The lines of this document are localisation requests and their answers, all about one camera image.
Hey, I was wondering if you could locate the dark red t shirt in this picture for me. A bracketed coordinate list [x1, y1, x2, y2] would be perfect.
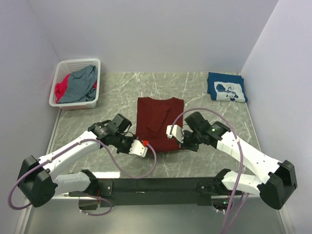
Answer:
[136, 97, 184, 153]

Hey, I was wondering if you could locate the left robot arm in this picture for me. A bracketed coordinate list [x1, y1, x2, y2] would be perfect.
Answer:
[17, 114, 146, 207]

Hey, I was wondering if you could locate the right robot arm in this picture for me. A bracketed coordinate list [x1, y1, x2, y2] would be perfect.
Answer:
[173, 112, 297, 210]

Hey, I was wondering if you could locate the black base beam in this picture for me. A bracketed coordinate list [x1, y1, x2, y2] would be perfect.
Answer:
[68, 177, 244, 212]

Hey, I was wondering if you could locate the folded blue t shirt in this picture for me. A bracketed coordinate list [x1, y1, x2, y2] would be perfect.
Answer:
[207, 72, 248, 103]

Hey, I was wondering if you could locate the grey blue t shirt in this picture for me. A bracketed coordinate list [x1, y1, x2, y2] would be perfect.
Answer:
[58, 65, 98, 104]

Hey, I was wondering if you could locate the white plastic laundry basket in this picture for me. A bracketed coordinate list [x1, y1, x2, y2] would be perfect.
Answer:
[49, 58, 101, 111]

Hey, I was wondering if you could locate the pink red t shirt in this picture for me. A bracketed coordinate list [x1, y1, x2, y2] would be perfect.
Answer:
[55, 74, 98, 103]

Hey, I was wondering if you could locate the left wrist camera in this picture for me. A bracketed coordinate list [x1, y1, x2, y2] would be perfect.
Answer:
[129, 139, 148, 158]

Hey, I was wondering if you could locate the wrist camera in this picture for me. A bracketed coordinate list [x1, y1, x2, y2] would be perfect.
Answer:
[166, 125, 184, 143]
[129, 139, 148, 158]

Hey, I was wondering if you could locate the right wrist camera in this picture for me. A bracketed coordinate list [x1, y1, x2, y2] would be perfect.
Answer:
[166, 125, 184, 143]

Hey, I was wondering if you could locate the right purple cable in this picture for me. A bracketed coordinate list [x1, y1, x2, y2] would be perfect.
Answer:
[170, 108, 249, 234]

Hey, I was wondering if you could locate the aluminium rail frame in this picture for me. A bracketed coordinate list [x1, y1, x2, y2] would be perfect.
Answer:
[14, 177, 295, 234]

